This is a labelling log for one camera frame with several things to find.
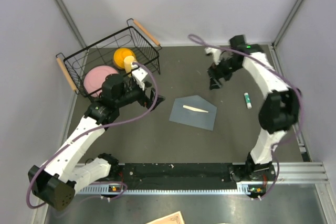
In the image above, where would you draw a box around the cream paper letter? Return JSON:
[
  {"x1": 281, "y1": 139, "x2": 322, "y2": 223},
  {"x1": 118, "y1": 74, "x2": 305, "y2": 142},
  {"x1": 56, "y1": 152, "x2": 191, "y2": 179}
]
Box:
[{"x1": 183, "y1": 105, "x2": 208, "y2": 113}]

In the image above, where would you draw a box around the black wire dish basket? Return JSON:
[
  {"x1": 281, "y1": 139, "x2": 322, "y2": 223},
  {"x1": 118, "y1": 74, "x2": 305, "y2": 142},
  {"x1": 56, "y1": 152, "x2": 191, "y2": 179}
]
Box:
[{"x1": 56, "y1": 18, "x2": 162, "y2": 101}]

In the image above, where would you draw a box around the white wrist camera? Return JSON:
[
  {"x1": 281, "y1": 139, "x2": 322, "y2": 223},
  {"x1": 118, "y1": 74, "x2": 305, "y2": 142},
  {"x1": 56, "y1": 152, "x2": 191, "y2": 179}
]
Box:
[
  {"x1": 205, "y1": 47, "x2": 223, "y2": 66},
  {"x1": 131, "y1": 67, "x2": 148, "y2": 90}
]

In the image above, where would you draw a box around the grey blue envelope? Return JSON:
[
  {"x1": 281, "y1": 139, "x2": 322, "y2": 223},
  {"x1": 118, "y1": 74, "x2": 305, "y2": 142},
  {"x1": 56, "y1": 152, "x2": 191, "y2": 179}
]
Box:
[{"x1": 169, "y1": 95, "x2": 217, "y2": 131}]

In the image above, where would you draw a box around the pale yellow mug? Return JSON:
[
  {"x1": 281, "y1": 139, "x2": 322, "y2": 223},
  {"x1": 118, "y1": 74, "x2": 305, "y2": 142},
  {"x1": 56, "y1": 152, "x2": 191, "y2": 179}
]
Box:
[{"x1": 124, "y1": 56, "x2": 137, "y2": 77}]

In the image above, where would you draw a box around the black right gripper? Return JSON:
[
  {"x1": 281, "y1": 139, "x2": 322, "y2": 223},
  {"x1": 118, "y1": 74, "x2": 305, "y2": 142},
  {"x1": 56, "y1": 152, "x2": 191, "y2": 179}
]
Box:
[{"x1": 206, "y1": 55, "x2": 242, "y2": 91}]

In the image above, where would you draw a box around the brown patterned paper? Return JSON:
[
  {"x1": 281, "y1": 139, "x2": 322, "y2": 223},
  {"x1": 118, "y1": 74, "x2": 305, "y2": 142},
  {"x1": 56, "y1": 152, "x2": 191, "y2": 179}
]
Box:
[{"x1": 148, "y1": 211, "x2": 185, "y2": 224}]

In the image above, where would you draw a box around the grey slotted cable duct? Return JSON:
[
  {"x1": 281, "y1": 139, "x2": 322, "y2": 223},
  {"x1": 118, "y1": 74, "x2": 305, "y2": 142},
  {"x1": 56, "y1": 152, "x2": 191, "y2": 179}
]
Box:
[{"x1": 75, "y1": 184, "x2": 265, "y2": 196}]

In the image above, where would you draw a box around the green white glue stick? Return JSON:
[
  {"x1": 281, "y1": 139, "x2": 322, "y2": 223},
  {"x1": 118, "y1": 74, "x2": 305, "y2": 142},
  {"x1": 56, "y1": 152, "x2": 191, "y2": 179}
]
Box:
[{"x1": 244, "y1": 93, "x2": 252, "y2": 109}]

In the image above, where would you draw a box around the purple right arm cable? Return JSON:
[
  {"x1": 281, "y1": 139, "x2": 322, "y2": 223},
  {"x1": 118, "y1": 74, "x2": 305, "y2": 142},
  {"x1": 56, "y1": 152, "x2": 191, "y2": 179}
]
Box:
[{"x1": 188, "y1": 34, "x2": 305, "y2": 200}]

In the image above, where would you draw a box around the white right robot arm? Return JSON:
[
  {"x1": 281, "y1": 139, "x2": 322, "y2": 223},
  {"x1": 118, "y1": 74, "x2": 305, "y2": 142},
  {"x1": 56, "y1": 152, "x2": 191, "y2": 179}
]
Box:
[{"x1": 205, "y1": 35, "x2": 300, "y2": 182}]

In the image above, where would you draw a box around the pink plate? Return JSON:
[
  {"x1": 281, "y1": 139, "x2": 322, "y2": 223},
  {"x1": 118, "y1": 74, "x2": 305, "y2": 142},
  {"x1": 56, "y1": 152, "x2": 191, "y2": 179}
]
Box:
[{"x1": 83, "y1": 66, "x2": 119, "y2": 98}]

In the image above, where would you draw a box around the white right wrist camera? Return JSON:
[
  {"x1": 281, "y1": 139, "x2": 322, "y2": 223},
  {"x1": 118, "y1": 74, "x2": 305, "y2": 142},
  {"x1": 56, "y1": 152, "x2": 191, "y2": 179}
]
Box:
[{"x1": 205, "y1": 47, "x2": 223, "y2": 66}]

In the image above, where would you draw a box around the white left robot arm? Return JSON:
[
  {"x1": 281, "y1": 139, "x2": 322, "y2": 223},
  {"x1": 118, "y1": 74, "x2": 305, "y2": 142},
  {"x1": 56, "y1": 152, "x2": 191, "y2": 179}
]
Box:
[{"x1": 26, "y1": 68, "x2": 164, "y2": 211}]

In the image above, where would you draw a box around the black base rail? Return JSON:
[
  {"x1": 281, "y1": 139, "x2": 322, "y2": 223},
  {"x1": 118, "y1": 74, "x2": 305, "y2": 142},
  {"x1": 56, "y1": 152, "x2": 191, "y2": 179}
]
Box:
[{"x1": 89, "y1": 162, "x2": 276, "y2": 190}]

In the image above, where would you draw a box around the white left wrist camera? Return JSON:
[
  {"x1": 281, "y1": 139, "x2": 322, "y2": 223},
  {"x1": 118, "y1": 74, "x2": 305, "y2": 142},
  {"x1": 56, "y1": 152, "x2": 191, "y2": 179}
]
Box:
[{"x1": 131, "y1": 67, "x2": 148, "y2": 90}]

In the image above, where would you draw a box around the orange bowl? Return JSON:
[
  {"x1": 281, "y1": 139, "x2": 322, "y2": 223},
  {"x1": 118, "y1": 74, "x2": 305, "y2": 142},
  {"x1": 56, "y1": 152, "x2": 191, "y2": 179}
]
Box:
[{"x1": 113, "y1": 48, "x2": 135, "y2": 70}]

